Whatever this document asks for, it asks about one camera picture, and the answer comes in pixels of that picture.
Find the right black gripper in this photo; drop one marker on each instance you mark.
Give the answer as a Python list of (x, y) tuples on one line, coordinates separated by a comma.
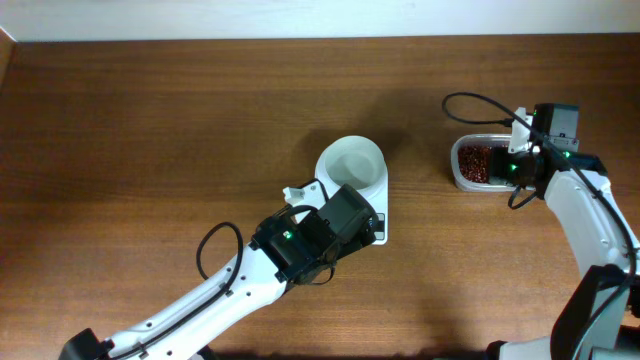
[(499, 155)]

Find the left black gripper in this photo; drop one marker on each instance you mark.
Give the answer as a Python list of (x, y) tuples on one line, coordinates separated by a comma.
[(364, 238)]

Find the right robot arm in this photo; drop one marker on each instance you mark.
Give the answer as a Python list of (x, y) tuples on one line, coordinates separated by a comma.
[(543, 157)]

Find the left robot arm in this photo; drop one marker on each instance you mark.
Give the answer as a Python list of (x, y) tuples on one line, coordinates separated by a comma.
[(309, 235)]

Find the white digital kitchen scale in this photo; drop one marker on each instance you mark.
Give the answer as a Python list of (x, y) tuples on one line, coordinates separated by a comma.
[(382, 192)]

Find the red adzuki beans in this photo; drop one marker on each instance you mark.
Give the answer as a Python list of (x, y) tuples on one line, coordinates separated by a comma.
[(474, 163)]

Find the clear plastic container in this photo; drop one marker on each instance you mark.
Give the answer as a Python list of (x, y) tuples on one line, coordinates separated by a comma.
[(491, 140)]

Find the white round bowl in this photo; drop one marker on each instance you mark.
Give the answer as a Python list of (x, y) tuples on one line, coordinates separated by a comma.
[(353, 146)]

